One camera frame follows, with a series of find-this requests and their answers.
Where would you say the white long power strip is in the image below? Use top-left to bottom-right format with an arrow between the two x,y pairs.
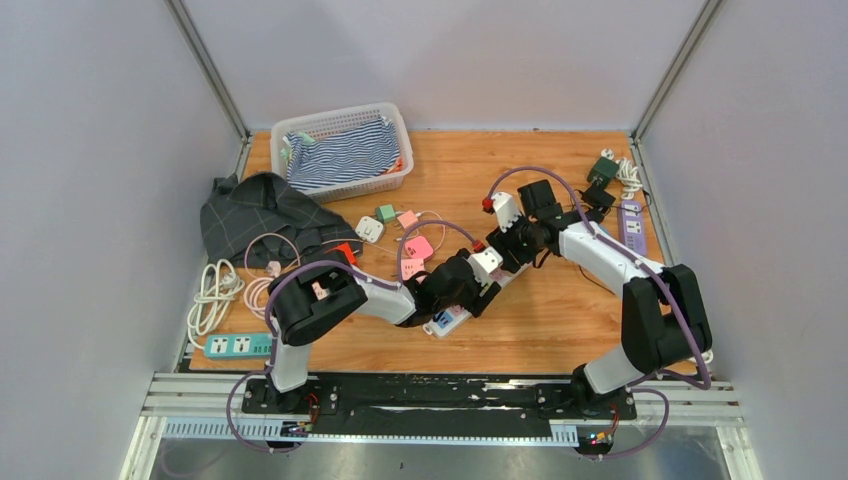
422,264 -> 530,339

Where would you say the light pink cube plug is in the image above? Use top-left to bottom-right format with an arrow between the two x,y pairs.
400,258 -> 425,281

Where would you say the white plug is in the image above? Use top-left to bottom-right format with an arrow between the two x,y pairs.
354,216 -> 385,244

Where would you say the red plug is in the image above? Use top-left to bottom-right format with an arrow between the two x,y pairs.
325,242 -> 358,266

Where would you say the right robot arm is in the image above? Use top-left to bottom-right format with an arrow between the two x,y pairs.
482,180 -> 713,418

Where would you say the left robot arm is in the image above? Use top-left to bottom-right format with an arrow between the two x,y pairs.
265,247 -> 503,413

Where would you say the black adapter at right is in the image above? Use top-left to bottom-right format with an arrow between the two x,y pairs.
581,184 -> 615,215

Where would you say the dark green adapter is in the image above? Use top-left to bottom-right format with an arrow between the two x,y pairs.
587,156 -> 619,189

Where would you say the purple power strip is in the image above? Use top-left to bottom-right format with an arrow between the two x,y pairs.
618,200 -> 647,256

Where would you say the green small charger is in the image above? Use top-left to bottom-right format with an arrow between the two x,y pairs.
375,204 -> 397,224

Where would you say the striped cloth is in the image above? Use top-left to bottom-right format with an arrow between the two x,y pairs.
281,117 -> 401,191

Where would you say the teal power strip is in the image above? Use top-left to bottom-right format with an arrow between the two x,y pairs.
203,333 -> 273,360

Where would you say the dark grey plaid cloth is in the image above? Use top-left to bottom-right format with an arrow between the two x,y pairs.
199,172 -> 363,268

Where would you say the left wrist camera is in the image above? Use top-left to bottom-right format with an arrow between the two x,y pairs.
467,247 -> 503,286

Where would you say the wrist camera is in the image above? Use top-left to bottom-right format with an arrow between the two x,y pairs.
467,247 -> 503,286
490,192 -> 524,233

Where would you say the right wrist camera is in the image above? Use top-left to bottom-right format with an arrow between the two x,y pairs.
490,192 -> 524,233

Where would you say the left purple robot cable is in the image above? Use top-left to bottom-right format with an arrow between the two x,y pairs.
226,219 -> 486,456

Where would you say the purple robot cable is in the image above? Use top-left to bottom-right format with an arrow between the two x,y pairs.
226,219 -> 486,456
482,165 -> 713,462

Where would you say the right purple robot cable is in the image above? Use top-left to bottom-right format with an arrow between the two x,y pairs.
482,165 -> 713,462

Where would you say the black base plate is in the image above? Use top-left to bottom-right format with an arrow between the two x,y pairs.
237,372 -> 637,439

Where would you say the coiled white socket cable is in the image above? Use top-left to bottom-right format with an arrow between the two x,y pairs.
242,231 -> 303,319

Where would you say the white coiled cable left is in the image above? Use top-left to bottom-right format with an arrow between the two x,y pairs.
186,258 -> 246,351

